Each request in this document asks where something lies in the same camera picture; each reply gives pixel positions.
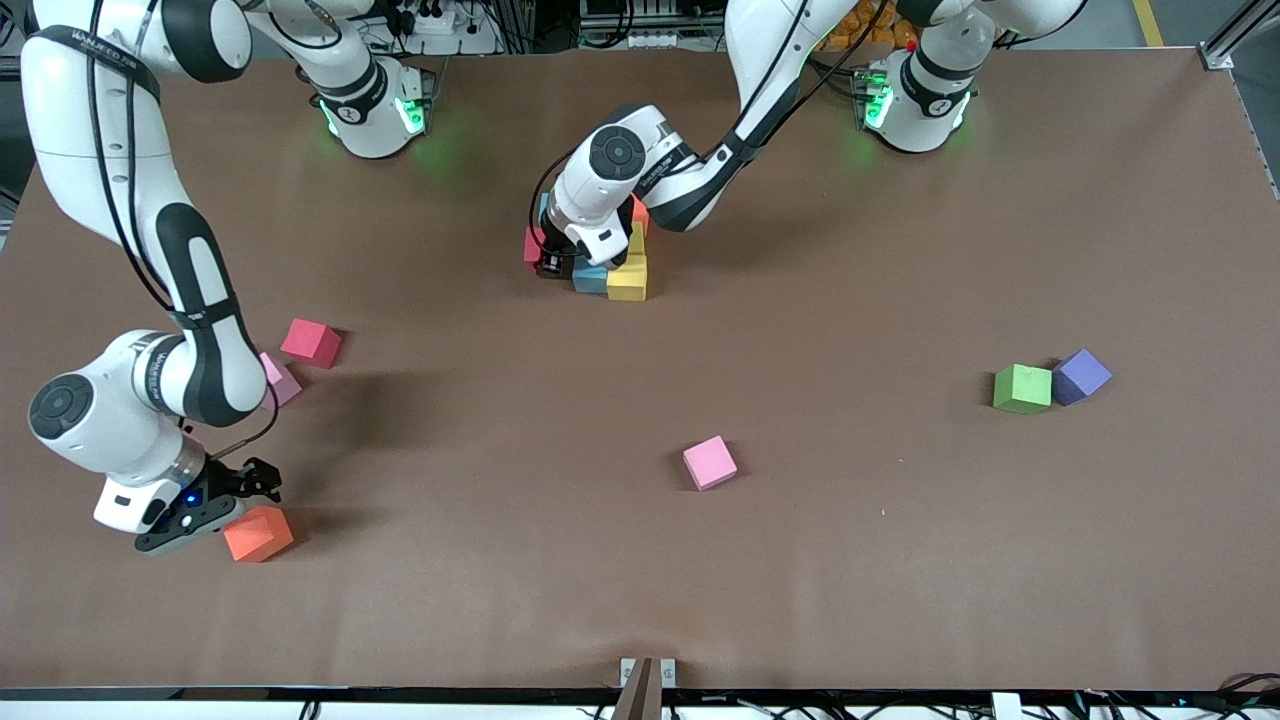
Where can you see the orange foam cube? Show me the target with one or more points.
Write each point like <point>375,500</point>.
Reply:
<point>641,212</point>
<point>260,535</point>

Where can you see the purple foam cube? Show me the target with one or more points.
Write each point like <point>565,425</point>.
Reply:
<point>1083,376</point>

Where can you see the red foam cube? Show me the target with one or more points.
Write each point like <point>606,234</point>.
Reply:
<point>311,343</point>
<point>532,248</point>

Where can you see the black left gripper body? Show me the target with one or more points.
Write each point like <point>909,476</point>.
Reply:
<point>551,262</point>

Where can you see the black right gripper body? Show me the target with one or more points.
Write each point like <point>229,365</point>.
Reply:
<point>237,482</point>

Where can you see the yellow foam cube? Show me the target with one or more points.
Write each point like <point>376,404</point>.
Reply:
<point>628,280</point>
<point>637,240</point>

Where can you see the green foam cube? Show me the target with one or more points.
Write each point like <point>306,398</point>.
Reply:
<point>1022,389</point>

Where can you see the white socket strip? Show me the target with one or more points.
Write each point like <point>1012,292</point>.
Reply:
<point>650,42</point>

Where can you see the white power strip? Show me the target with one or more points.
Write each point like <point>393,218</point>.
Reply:
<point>440,22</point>

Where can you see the pink foam cube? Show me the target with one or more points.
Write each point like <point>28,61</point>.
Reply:
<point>282,382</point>
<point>710,462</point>

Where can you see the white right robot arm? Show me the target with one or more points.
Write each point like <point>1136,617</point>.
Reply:
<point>120,420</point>

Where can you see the brown camera mount post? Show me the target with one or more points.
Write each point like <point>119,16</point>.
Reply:
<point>640,700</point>

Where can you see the bag of orange items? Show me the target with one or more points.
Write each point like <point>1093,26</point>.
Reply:
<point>880,30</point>

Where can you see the small metal bracket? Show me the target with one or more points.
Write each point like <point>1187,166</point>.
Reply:
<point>628,672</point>

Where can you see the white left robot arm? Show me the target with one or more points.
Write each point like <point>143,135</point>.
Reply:
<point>620,180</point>

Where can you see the small white block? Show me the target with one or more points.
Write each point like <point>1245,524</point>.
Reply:
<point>1005,706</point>

